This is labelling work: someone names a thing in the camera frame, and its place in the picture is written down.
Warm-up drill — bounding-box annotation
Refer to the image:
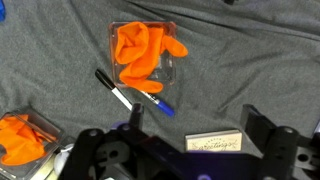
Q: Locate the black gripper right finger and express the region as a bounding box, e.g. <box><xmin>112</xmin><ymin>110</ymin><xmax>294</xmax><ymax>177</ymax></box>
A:
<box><xmin>240</xmin><ymin>103</ymin><xmax>278</xmax><ymax>152</ymax></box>

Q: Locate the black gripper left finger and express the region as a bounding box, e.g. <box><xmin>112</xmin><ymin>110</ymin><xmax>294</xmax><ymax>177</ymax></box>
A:
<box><xmin>129</xmin><ymin>102</ymin><xmax>145</xmax><ymax>129</ymax></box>

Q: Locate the blue capped marker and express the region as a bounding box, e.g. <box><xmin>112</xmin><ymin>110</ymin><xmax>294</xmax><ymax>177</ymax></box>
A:
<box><xmin>139</xmin><ymin>89</ymin><xmax>176</xmax><ymax>118</ymax></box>

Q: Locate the wooden greetings stamp block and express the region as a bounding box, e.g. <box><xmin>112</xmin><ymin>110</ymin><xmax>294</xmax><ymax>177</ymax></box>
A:
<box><xmin>184</xmin><ymin>129</ymin><xmax>243</xmax><ymax>153</ymax></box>

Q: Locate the black capped marker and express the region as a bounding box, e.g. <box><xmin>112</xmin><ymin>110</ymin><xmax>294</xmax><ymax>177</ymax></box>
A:
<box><xmin>94</xmin><ymin>68</ymin><xmax>134</xmax><ymax>112</ymax></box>

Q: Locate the gray tablecloth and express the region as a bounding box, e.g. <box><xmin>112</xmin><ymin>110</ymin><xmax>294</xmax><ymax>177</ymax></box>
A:
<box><xmin>0</xmin><ymin>0</ymin><xmax>320</xmax><ymax>180</ymax></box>

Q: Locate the gold ribbon spool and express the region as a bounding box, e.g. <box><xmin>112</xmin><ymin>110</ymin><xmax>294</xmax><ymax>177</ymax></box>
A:
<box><xmin>31</xmin><ymin>156</ymin><xmax>56</xmax><ymax>180</ymax></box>

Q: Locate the blue plastic object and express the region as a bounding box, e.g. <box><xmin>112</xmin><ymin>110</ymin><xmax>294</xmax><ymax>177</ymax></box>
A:
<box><xmin>0</xmin><ymin>0</ymin><xmax>7</xmax><ymax>23</ymax></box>

